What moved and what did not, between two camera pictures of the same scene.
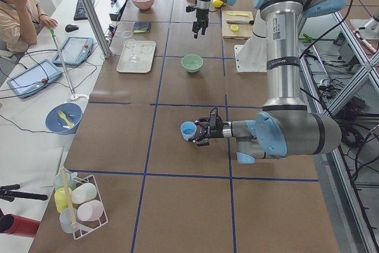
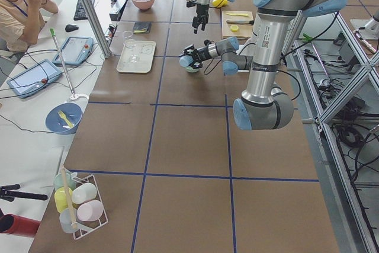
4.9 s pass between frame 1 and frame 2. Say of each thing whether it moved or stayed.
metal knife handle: stayed
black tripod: stayed
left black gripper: moved
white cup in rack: stayed
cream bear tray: stayed
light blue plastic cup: moved
